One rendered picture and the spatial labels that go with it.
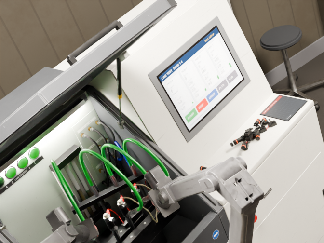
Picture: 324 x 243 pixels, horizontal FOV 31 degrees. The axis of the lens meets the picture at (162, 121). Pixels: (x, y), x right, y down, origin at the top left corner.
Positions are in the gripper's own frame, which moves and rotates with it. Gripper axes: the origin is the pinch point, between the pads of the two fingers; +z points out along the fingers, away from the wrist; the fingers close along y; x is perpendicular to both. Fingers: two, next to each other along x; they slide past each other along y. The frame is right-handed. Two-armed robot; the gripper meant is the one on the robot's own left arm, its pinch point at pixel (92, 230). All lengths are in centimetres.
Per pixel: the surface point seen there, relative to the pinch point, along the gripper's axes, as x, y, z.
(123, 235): 4.3, 2.4, 32.6
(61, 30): -132, 16, 135
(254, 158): 2, -56, 55
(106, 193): -14.2, 1.4, 34.5
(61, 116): -48, -2, 20
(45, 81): -69, 3, 33
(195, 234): 17.8, -24.3, 31.3
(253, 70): -36, -74, 79
